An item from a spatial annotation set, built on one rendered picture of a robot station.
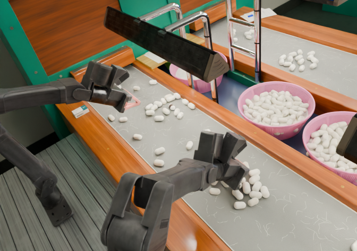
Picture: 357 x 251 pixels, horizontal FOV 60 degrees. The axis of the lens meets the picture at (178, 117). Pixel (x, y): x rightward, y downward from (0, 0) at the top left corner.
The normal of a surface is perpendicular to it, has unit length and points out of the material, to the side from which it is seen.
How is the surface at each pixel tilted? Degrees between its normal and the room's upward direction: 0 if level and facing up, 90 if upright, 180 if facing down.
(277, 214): 0
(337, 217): 0
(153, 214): 25
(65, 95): 87
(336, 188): 0
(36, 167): 80
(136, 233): 18
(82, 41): 90
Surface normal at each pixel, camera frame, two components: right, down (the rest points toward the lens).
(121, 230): -0.33, -0.43
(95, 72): 0.65, 0.40
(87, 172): -0.17, -0.76
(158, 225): 0.89, 0.15
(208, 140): -0.42, -0.07
